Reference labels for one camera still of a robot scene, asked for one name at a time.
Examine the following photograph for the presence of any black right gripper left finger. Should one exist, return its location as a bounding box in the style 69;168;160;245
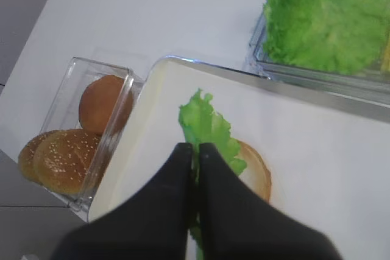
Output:
51;143;193;259

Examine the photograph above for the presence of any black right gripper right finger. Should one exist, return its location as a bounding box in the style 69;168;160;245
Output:
199;143;341;259

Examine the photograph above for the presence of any green lettuce leaf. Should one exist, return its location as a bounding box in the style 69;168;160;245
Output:
179;89;247;259

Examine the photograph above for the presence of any clear lettuce and cheese box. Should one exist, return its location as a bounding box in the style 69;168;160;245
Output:
244;15;389;107

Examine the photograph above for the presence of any lettuce pile in box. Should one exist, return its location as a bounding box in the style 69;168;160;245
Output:
263;0;389;74

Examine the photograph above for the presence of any bun bottom on tray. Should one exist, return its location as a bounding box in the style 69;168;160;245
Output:
237;140;272;203

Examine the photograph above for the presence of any silver metal tray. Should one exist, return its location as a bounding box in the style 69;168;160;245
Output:
87;55;390;224

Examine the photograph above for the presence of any sesame bun top front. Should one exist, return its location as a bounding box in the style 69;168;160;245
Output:
33;129;101;195

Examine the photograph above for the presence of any sesame bun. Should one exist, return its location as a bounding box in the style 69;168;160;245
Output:
33;129;101;195
18;130;62;185

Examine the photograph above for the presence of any clear plastic bun box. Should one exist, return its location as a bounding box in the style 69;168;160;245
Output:
39;56;146;214

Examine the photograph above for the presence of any white paper tray liner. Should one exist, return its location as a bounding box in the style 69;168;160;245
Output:
91;60;390;260

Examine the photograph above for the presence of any plain brown bun bottom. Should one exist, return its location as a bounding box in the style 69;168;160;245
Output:
79;75;125;136

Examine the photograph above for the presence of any sesame bun top rear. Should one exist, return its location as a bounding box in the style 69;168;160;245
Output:
18;130;62;185

